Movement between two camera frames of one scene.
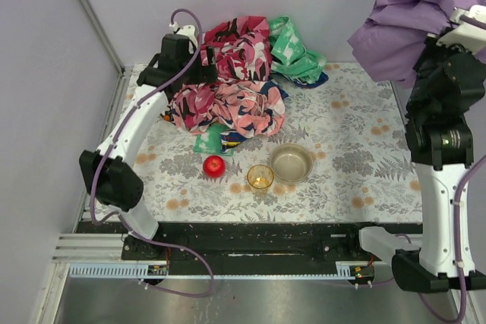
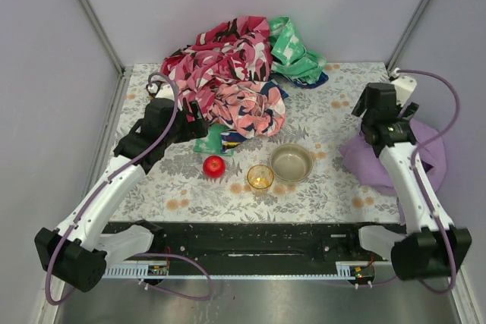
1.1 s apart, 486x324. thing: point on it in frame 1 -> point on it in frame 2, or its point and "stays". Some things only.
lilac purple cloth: [386, 45] -> [364, 165]
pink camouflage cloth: [243, 46] stays
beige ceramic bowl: [291, 163] stays
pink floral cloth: [254, 108] stays
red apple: [213, 166] stays
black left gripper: [207, 67] -> [193, 120]
